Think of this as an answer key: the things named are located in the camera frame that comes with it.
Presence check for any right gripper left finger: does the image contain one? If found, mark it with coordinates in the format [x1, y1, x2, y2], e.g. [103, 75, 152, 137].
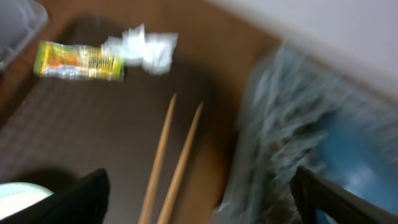
[1, 168, 110, 224]

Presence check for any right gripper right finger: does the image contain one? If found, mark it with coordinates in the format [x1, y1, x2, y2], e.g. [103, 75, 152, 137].
[290, 166, 397, 224]

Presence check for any dark blue plate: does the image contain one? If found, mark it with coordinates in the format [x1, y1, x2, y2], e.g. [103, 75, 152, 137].
[316, 117, 397, 215]

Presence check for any wooden chopstick long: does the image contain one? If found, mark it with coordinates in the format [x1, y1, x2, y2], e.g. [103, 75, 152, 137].
[157, 102, 203, 224]

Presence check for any green yellow snack wrapper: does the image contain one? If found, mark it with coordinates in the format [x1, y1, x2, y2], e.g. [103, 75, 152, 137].
[34, 40, 124, 81]

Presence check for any white napkin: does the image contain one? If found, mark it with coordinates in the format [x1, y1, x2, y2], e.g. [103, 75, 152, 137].
[101, 24, 178, 75]

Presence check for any wooden chopstick short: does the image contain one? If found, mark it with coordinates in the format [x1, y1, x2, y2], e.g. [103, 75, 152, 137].
[138, 93, 177, 224]

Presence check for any grey dishwasher rack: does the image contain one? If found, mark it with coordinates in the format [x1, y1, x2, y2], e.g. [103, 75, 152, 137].
[218, 45, 397, 223]

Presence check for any mint green bowl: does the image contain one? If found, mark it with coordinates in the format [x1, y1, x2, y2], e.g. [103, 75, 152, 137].
[0, 182, 53, 220]

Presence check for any brown serving tray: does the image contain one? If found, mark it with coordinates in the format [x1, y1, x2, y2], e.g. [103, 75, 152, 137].
[0, 15, 243, 224]

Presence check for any clear plastic bin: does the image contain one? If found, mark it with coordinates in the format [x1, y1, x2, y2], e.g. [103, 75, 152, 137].
[1, 0, 49, 70]

